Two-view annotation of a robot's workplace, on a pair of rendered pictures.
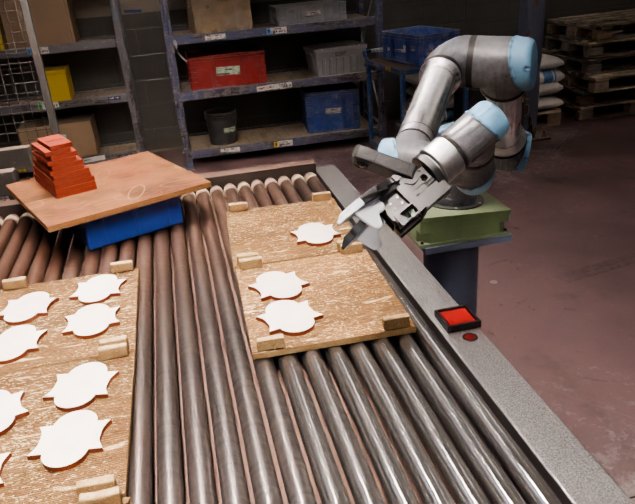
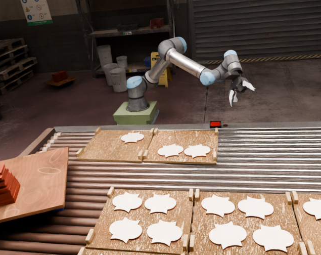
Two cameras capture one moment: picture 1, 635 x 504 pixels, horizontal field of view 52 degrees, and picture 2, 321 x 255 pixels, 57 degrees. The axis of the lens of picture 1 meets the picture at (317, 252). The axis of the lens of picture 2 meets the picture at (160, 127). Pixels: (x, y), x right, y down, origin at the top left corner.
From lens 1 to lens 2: 168 cm
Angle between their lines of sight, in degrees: 58
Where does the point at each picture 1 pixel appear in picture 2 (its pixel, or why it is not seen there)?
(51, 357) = (185, 218)
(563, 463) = (286, 125)
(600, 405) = not seen: hidden behind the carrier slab
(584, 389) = not seen: hidden behind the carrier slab
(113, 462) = (271, 197)
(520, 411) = (264, 126)
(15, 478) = (274, 223)
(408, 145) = (213, 72)
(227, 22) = not seen: outside the picture
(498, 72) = (181, 49)
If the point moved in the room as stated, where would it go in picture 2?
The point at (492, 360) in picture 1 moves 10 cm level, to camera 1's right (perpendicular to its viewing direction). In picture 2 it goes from (239, 124) to (241, 118)
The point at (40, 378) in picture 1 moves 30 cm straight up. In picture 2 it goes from (202, 220) to (199, 162)
